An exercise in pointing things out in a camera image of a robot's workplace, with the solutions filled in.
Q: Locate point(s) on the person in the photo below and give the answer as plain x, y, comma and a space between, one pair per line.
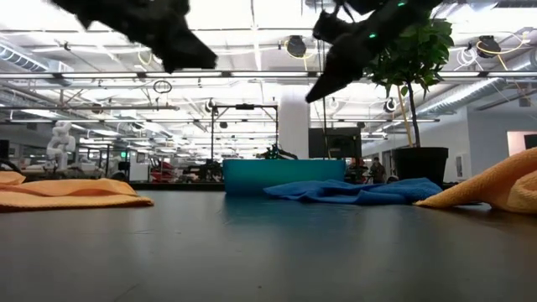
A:
377, 172

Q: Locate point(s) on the black frame rig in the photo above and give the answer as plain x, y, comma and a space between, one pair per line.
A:
244, 106

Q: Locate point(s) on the yellow wooden pole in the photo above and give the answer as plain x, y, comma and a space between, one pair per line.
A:
405, 117

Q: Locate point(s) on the green leafy plant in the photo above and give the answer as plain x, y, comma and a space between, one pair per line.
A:
419, 54

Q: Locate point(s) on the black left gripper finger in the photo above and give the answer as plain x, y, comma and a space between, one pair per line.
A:
189, 54

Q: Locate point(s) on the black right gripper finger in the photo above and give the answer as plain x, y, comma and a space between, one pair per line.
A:
335, 79

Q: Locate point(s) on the blue microfiber towel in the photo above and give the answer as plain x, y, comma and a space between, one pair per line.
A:
356, 193

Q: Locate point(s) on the black plant pot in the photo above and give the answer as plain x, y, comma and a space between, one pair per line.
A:
419, 165

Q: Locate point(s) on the orange microfiber towel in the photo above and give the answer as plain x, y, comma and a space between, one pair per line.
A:
503, 184
75, 195

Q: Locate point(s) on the black mesh computer case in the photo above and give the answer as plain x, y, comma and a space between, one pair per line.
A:
335, 142

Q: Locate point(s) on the white cabinet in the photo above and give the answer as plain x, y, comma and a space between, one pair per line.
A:
138, 168

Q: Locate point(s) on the teal plastic bin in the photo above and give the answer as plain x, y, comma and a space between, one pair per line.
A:
272, 176

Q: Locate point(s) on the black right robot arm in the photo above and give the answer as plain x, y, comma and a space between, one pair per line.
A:
419, 6

